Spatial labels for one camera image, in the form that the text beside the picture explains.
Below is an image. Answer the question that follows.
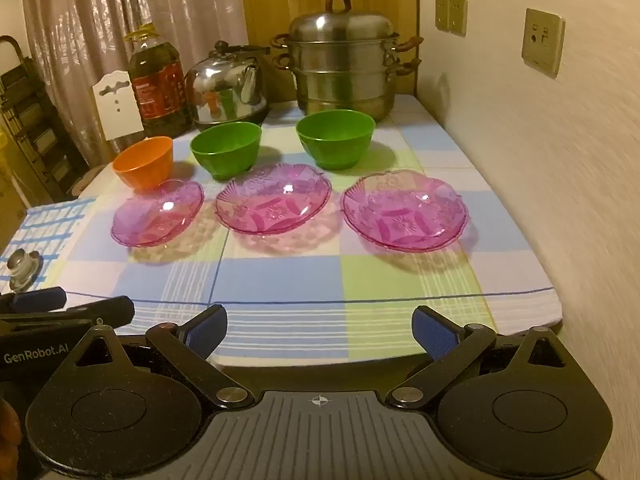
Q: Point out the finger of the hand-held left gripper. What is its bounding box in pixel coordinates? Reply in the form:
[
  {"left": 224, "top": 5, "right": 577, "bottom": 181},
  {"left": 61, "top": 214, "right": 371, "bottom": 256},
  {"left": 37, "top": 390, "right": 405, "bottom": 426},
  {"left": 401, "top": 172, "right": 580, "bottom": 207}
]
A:
[
  {"left": 0, "top": 286, "right": 68, "bottom": 315},
  {"left": 47, "top": 296, "right": 136, "bottom": 330}
]

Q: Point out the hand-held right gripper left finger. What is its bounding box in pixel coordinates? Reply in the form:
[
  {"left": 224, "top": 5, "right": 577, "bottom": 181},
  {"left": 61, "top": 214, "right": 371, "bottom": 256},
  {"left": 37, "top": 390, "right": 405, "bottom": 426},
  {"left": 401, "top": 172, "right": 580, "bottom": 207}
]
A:
[{"left": 70, "top": 304, "right": 256, "bottom": 411}]

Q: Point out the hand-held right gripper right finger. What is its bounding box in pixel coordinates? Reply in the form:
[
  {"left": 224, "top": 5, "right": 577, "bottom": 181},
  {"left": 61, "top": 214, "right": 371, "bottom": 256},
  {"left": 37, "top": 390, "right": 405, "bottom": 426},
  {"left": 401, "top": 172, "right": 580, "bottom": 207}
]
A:
[{"left": 385, "top": 305, "right": 576, "bottom": 411}]

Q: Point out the pink transparent plate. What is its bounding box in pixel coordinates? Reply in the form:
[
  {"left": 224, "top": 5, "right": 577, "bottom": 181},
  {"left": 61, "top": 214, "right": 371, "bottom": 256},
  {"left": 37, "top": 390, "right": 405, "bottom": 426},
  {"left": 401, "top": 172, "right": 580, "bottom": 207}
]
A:
[
  {"left": 111, "top": 179, "right": 205, "bottom": 248},
  {"left": 215, "top": 162, "right": 333, "bottom": 236},
  {"left": 340, "top": 171, "right": 470, "bottom": 252}
]

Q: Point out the orange plastic bowl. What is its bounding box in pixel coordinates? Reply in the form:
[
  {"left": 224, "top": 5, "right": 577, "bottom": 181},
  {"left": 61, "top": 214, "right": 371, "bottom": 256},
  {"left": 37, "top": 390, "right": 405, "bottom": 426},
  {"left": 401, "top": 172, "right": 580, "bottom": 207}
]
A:
[{"left": 112, "top": 136, "right": 174, "bottom": 190}]

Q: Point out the green plastic bowl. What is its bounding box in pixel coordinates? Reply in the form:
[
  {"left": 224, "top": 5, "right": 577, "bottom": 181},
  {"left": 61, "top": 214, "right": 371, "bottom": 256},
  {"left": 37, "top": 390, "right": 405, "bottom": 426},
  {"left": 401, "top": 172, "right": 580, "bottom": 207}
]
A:
[
  {"left": 190, "top": 121, "right": 263, "bottom": 181},
  {"left": 295, "top": 109, "right": 377, "bottom": 171}
]

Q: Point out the person's left hand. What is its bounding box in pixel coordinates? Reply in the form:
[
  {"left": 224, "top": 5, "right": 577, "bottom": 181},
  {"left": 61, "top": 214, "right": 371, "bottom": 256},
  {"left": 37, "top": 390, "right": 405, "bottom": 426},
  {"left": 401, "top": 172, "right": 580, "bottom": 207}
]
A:
[{"left": 0, "top": 400, "right": 23, "bottom": 466}]

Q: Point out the blue checked towel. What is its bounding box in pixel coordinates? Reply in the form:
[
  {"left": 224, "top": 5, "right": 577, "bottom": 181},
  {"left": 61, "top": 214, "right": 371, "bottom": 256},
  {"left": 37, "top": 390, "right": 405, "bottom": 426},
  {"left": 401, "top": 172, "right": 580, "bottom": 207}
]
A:
[{"left": 0, "top": 197, "right": 98, "bottom": 293}]

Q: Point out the pastel checked tablecloth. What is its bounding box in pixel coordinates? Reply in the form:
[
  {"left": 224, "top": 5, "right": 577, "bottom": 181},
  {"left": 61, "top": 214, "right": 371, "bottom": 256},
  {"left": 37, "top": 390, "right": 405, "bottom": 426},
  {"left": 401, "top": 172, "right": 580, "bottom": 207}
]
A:
[{"left": 0, "top": 95, "right": 563, "bottom": 368}]

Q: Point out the black folding rack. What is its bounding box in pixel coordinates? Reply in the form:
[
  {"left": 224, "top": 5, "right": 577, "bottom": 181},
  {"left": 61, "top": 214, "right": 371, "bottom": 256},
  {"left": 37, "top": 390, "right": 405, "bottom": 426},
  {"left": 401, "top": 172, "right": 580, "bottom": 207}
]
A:
[{"left": 0, "top": 35, "right": 88, "bottom": 203}]

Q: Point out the white wooden chair back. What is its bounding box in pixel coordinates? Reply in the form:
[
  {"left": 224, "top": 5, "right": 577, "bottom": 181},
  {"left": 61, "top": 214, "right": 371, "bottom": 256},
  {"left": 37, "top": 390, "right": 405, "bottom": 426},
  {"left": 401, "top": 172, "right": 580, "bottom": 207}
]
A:
[{"left": 91, "top": 71, "right": 146, "bottom": 142}]

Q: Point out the cooking oil bottle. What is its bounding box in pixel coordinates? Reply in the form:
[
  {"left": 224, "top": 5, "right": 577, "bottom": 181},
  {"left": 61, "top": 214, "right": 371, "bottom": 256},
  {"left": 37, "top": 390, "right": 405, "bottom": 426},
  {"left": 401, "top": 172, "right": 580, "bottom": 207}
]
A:
[{"left": 124, "top": 24, "right": 193, "bottom": 138}]

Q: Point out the stainless steel kettle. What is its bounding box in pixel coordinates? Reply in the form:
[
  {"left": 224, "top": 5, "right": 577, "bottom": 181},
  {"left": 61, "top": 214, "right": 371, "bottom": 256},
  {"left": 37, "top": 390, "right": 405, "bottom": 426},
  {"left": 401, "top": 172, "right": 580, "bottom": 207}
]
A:
[{"left": 184, "top": 41, "right": 271, "bottom": 126}]

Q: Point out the stainless steel steamer pot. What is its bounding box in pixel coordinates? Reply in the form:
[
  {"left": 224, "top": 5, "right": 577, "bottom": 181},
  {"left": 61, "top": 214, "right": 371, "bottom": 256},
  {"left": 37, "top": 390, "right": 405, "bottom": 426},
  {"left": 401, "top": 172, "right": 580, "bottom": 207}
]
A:
[{"left": 272, "top": 30, "right": 425, "bottom": 122}]

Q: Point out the pink sheer curtain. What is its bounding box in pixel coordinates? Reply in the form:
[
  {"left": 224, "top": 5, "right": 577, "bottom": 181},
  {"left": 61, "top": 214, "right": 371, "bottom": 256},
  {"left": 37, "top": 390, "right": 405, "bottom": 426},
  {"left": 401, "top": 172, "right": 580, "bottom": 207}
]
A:
[{"left": 20, "top": 0, "right": 246, "bottom": 166}]

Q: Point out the steel steamer pot lid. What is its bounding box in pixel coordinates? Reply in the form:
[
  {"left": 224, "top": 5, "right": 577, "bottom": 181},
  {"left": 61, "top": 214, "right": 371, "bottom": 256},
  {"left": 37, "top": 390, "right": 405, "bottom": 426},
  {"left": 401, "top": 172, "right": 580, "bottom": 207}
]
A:
[{"left": 289, "top": 0, "right": 394, "bottom": 43}]

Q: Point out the beige wall outlet panel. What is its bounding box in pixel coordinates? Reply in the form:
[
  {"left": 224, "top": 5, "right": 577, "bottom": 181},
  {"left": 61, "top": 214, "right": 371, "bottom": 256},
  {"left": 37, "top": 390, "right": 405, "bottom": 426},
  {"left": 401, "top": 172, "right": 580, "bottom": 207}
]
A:
[{"left": 521, "top": 7, "right": 566, "bottom": 79}]

